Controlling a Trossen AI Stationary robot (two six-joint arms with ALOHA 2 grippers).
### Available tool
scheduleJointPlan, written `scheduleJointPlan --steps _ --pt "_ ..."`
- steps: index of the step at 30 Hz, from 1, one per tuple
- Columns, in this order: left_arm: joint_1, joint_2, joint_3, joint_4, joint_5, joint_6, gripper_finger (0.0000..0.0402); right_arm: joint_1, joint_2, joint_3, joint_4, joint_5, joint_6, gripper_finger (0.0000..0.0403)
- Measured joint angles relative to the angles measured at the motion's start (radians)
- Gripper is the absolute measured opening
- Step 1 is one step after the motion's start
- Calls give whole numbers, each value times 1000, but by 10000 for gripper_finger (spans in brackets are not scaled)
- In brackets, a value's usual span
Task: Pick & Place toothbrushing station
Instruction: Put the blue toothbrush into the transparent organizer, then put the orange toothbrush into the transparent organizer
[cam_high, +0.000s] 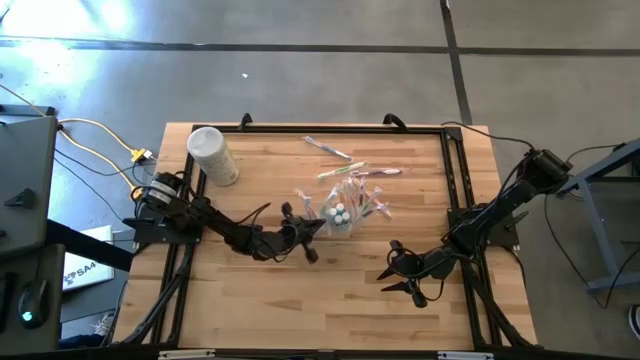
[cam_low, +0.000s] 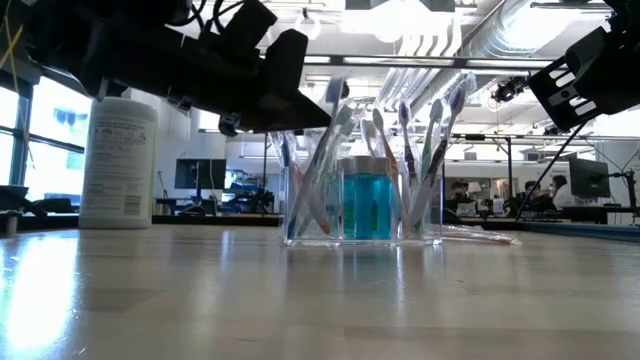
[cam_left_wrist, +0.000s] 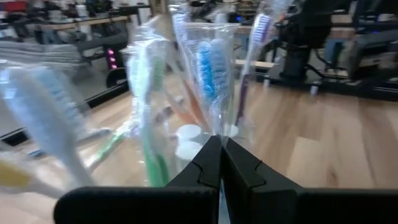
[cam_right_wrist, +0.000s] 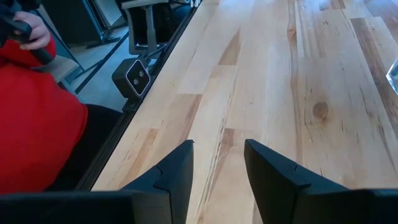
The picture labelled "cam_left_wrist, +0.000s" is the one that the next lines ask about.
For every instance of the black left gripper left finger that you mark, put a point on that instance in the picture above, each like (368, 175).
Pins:
(155, 205)

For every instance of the purple toothbrush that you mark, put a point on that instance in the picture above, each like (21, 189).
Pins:
(261, 29)

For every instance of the clear acrylic organizer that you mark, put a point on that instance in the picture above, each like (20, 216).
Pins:
(248, 130)

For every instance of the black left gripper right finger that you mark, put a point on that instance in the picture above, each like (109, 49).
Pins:
(295, 205)

